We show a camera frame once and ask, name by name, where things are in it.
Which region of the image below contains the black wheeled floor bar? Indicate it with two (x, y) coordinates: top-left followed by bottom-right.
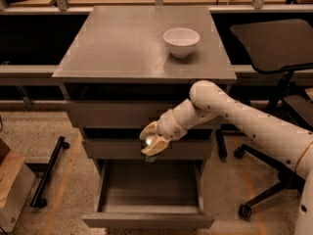
(29, 136), (70, 209)

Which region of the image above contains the grey drawer cabinet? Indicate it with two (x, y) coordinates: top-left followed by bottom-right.
(52, 5), (237, 178)

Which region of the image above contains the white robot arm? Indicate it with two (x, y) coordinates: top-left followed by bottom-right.
(140, 80), (313, 235)

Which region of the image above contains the black office chair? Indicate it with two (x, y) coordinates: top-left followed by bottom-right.
(231, 19), (313, 220)

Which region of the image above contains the middle grey drawer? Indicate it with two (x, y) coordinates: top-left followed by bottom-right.
(83, 128), (213, 160)

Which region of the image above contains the bottom grey open drawer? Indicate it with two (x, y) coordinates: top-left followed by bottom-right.
(83, 160), (213, 229)

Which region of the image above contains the black table leg foot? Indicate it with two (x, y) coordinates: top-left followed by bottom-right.
(216, 129), (228, 159)

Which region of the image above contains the white ceramic bowl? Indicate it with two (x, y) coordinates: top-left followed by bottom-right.
(163, 27), (200, 58)

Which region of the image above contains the wooden box on floor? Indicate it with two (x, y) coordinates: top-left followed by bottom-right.
(0, 139), (35, 233)

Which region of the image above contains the green soda can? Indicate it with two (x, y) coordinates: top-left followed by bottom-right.
(142, 134), (159, 164)

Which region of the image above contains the top grey drawer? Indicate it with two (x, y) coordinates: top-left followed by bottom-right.
(63, 83), (229, 129)

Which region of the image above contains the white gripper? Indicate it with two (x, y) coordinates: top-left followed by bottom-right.
(139, 110), (187, 153)

